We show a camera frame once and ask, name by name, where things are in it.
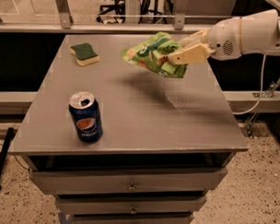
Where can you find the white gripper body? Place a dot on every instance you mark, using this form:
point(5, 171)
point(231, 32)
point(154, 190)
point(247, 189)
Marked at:
point(224, 38)

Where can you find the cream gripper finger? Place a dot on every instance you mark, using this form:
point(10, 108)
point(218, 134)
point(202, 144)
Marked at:
point(190, 54)
point(195, 38)

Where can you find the green rice chip bag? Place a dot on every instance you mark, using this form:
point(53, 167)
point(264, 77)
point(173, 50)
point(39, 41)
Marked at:
point(152, 55)

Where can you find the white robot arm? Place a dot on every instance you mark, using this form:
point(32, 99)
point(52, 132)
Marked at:
point(260, 33)

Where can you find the blue pepsi can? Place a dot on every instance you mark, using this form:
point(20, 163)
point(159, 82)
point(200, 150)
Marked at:
point(85, 113)

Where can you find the black office chair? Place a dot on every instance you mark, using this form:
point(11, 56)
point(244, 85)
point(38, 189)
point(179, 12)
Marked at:
point(118, 6)

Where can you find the grey drawer cabinet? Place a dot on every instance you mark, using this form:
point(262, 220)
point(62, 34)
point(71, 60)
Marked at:
point(148, 121)

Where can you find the green yellow sponge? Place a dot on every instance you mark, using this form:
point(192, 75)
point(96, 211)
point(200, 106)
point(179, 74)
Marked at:
point(84, 54)

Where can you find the top grey drawer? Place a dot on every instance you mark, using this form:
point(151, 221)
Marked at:
point(128, 181)

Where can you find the grey drawer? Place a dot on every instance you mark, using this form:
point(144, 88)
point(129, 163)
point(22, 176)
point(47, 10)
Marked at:
point(131, 204)
point(160, 218)
point(128, 181)

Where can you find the bottom grey drawer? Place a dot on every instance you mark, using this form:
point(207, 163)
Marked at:
point(160, 218)

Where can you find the middle grey drawer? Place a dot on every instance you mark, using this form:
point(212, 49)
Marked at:
point(131, 204)

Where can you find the grey metal railing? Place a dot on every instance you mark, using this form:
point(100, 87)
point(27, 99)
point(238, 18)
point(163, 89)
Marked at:
point(80, 16)

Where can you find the black bar on floor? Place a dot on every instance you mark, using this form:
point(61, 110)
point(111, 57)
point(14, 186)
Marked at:
point(8, 139)

